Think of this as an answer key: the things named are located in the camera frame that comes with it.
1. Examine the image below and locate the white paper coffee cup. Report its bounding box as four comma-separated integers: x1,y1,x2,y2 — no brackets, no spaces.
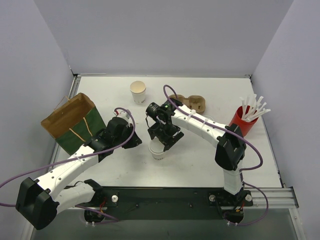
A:
148,137,166,160

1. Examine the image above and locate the brown green paper bag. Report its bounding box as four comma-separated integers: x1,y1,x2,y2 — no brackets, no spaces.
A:
41,93,106,155

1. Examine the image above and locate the white plastic cup lid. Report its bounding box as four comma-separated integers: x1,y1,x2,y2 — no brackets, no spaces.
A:
148,138,165,154

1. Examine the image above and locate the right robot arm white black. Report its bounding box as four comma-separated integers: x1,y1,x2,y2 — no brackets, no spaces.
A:
145,98,246,195

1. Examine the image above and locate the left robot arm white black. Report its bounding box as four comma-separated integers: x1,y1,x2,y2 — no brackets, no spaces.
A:
15,112,142,230

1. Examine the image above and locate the brown pulp cup carrier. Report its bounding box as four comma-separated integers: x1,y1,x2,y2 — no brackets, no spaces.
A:
169,94,206,114

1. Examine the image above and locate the white plastic lid stack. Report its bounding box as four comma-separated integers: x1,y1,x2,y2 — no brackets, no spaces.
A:
204,115,215,122

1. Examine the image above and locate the red straw holder cup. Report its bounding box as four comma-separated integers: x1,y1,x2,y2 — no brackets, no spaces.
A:
229,106,258,137

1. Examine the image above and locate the white wrapped straws bundle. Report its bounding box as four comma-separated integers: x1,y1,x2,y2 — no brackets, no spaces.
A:
239,94,271,123

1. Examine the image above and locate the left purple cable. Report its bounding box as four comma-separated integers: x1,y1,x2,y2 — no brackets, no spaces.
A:
0,107,137,208

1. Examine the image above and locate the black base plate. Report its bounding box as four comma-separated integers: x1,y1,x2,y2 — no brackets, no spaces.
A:
82,186,253,221

